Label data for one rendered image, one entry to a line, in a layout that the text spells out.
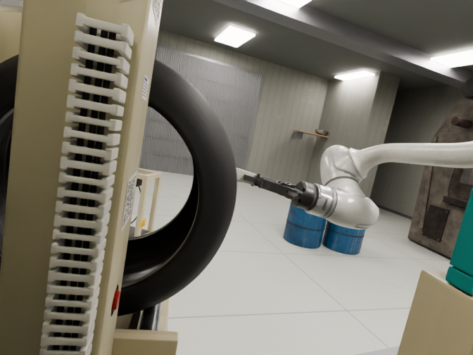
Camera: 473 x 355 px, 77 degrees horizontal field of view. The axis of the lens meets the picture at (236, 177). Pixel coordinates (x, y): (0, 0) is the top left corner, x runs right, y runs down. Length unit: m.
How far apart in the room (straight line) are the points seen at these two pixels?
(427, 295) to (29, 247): 0.41
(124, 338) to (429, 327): 0.50
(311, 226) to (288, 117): 5.83
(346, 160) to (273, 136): 8.51
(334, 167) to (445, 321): 0.74
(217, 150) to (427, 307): 0.45
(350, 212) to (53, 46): 0.74
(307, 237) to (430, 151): 3.55
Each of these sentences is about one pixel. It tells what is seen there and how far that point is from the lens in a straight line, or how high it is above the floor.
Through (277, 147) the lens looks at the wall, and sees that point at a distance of 9.54.
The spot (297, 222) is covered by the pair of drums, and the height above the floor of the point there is 0.33.
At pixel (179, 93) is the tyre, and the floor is 1.40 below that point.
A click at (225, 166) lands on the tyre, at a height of 1.27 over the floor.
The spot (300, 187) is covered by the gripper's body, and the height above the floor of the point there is 1.24.
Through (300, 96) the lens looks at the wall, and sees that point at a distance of 9.88.
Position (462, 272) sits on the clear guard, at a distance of 0.25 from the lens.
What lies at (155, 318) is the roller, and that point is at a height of 0.92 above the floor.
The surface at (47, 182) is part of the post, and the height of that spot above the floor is 1.24.
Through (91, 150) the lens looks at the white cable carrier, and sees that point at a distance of 0.35.
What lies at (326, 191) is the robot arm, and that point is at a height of 1.24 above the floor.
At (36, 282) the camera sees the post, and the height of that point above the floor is 1.12.
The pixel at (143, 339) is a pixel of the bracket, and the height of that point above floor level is 0.95.
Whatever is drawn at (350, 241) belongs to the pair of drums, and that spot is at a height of 0.20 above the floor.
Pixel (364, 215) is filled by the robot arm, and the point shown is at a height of 1.19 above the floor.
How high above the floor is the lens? 1.34
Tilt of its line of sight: 8 degrees down
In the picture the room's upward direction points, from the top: 11 degrees clockwise
